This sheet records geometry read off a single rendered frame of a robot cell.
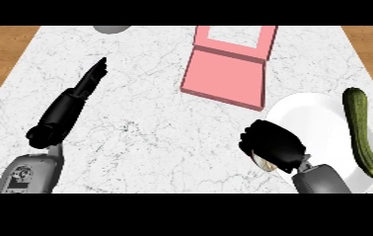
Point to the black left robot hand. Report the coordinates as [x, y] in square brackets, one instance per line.
[60, 115]

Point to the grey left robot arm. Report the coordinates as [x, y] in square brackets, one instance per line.
[29, 172]

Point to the pink open cardboard box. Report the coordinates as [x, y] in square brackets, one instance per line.
[227, 68]

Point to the grey round object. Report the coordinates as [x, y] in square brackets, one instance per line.
[110, 29]

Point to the white plate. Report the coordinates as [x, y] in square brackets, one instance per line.
[317, 131]

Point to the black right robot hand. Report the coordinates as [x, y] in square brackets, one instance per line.
[275, 144]

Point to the green cucumber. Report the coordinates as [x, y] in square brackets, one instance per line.
[358, 128]

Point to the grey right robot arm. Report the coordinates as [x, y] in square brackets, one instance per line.
[318, 179]

